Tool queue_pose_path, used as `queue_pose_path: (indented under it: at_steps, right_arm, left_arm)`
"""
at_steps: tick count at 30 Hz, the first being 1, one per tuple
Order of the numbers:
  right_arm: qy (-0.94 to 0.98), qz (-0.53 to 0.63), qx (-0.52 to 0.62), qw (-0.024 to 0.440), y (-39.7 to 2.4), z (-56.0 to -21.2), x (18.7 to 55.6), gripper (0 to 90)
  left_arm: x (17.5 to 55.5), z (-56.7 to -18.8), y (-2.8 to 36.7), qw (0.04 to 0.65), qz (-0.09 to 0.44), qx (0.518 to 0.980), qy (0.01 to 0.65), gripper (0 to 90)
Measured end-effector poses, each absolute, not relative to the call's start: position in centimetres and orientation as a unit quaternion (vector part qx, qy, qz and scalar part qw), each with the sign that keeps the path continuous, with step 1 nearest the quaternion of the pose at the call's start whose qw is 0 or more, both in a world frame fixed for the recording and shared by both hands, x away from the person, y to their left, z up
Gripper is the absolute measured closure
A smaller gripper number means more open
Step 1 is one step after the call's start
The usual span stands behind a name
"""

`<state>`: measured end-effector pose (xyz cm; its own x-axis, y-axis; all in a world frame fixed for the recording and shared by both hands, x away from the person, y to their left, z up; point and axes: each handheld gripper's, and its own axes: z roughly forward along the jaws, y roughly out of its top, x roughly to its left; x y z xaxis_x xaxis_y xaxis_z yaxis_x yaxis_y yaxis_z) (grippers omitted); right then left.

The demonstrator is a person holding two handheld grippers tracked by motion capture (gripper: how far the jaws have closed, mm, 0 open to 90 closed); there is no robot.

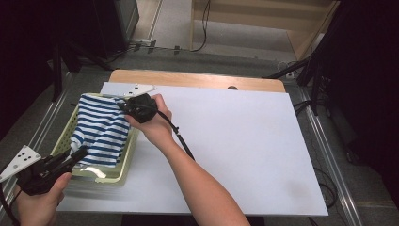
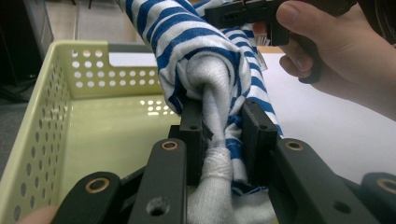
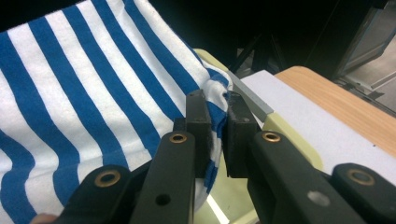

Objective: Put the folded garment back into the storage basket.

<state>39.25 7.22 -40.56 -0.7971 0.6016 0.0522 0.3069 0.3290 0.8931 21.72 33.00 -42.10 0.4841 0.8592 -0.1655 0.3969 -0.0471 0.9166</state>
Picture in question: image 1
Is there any light wooden shelf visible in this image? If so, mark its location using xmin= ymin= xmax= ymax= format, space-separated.
xmin=188 ymin=0 xmax=342 ymax=62

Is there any dark cabinet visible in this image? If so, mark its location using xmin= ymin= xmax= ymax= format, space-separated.
xmin=90 ymin=0 xmax=140 ymax=59

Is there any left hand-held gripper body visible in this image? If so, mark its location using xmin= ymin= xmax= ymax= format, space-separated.
xmin=0 ymin=145 xmax=75 ymax=197

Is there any black curtain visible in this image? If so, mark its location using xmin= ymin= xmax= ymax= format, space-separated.
xmin=0 ymin=0 xmax=95 ymax=142
xmin=323 ymin=0 xmax=399 ymax=208

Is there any white cable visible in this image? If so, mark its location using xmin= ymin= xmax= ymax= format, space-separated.
xmin=277 ymin=60 xmax=297 ymax=78

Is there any aluminium floor rail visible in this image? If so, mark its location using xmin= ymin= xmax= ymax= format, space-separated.
xmin=297 ymin=88 xmax=365 ymax=226
xmin=0 ymin=72 xmax=74 ymax=202

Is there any person's right hand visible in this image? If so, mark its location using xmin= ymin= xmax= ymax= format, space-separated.
xmin=124 ymin=93 xmax=177 ymax=149

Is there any right hand-held gripper cable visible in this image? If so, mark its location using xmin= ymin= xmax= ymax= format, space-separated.
xmin=156 ymin=109 xmax=196 ymax=161

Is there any black metal stand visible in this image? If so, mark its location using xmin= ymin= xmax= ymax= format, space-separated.
xmin=51 ymin=40 xmax=114 ymax=103
xmin=263 ymin=56 xmax=330 ymax=117

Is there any blue white striped polo shirt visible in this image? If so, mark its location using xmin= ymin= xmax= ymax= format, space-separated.
xmin=69 ymin=93 xmax=131 ymax=168

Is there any pale green plastic basket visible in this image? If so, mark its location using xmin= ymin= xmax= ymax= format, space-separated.
xmin=50 ymin=92 xmax=140 ymax=185

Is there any taped black floor cable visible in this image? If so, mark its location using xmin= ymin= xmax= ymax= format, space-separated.
xmin=106 ymin=39 xmax=192 ymax=60

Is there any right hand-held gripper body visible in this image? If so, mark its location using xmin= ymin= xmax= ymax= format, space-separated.
xmin=122 ymin=83 xmax=159 ymax=124

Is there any left hand-held gripper cable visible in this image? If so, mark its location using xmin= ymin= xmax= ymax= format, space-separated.
xmin=0 ymin=183 xmax=22 ymax=226

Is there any looped black floor cable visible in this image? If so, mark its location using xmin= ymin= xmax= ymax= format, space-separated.
xmin=313 ymin=168 xmax=341 ymax=210

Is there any hanging black cable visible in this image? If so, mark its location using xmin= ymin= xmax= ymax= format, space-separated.
xmin=189 ymin=0 xmax=212 ymax=53

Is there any hand-held gripper cable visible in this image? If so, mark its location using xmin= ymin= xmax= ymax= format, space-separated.
xmin=0 ymin=183 xmax=22 ymax=226
xmin=156 ymin=109 xmax=196 ymax=161

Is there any person's left hand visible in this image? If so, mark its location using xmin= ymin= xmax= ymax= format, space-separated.
xmin=13 ymin=171 xmax=73 ymax=226

